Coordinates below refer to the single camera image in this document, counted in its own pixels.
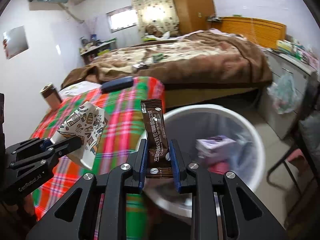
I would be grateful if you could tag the patterned paper cup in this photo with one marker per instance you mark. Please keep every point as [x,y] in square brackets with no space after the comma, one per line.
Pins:
[88,123]

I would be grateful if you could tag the window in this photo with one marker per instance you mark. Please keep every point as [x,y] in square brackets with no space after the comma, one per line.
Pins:
[122,18]

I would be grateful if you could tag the brown coffee sachet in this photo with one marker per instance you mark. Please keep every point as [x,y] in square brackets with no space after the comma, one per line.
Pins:
[158,155]

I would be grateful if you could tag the plastic bag green print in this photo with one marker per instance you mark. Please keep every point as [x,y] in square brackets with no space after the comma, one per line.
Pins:
[283,94]

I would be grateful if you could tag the floral dotted curtain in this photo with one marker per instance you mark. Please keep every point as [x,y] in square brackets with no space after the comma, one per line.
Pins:
[159,13]

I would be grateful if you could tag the wooden wardrobe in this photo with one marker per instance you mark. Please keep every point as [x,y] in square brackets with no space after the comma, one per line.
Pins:
[193,14]

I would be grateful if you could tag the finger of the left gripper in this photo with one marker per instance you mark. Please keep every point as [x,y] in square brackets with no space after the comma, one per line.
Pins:
[27,148]
[54,152]

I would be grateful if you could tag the dark blue glasses case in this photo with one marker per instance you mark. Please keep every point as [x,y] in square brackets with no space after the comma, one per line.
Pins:
[117,84]

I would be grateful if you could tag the wooden headboard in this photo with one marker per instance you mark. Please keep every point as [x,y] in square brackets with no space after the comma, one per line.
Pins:
[262,32]

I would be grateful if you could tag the pink seat metal chair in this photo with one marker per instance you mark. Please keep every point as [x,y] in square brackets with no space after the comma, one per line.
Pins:
[298,156]

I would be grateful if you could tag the brown patterned blanket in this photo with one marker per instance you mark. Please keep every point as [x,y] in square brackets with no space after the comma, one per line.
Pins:
[203,59]

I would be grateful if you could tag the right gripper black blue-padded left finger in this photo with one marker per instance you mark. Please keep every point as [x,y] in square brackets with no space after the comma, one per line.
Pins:
[99,207]

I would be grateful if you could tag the cluttered side shelf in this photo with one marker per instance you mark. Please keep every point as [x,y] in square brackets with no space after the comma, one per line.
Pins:
[91,51]

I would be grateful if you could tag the purple white milk carton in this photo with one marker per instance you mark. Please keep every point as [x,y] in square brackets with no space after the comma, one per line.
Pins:
[217,147]

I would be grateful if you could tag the wall poster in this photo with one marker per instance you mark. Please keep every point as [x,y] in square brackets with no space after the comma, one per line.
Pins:
[14,42]

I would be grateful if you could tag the plaid red green tablecloth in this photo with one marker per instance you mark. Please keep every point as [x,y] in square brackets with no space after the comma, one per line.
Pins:
[119,138]

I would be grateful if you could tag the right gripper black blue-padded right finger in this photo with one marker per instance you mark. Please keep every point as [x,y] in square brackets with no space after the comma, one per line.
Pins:
[223,206]

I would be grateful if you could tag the small green box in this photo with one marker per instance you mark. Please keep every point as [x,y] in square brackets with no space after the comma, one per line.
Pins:
[156,58]

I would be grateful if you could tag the dried branch vase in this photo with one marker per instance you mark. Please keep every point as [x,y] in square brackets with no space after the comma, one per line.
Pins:
[91,25]

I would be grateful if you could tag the white round trash bin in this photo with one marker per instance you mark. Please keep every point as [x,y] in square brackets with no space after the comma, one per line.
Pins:
[190,123]

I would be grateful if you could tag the brown teddy bear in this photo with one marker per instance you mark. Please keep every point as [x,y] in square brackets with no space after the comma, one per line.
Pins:
[151,29]

